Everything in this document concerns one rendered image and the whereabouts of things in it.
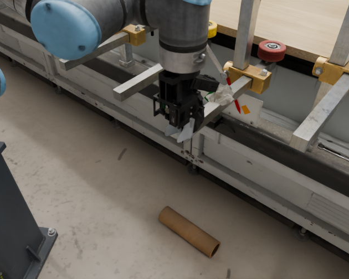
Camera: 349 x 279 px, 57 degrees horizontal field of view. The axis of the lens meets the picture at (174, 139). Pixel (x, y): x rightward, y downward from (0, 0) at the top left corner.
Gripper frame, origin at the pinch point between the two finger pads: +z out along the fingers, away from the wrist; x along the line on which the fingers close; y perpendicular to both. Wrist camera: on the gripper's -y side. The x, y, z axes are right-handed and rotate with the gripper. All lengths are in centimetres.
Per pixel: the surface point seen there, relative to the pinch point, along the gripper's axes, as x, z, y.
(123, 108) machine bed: -89, 63, -56
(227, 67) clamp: -7.5, -4.2, -29.2
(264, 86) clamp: 4.7, -2.4, -29.9
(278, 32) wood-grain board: -4, -9, -53
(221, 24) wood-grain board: -22, -8, -47
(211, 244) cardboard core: 1, 74, -21
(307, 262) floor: 36, 82, -46
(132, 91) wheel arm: -23.6, -0.5, -5.4
